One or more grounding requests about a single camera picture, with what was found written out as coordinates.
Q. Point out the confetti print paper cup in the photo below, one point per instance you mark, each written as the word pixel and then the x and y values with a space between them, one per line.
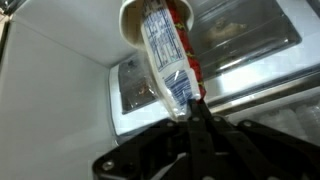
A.
pixel 130 26

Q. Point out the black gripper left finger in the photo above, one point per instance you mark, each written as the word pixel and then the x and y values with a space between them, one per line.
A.
pixel 156 150

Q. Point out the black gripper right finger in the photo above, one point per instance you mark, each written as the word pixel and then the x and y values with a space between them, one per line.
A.
pixel 253 153

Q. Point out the white and red sachet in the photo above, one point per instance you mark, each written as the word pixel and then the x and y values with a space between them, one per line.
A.
pixel 166 50

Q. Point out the clear crisper drawer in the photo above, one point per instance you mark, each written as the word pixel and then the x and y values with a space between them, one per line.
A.
pixel 246 33

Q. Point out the stainless steel refrigerator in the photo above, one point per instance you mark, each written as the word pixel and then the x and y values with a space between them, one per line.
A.
pixel 50 100

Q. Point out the clear plastic food bag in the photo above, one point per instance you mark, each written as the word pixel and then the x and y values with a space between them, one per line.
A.
pixel 136 83

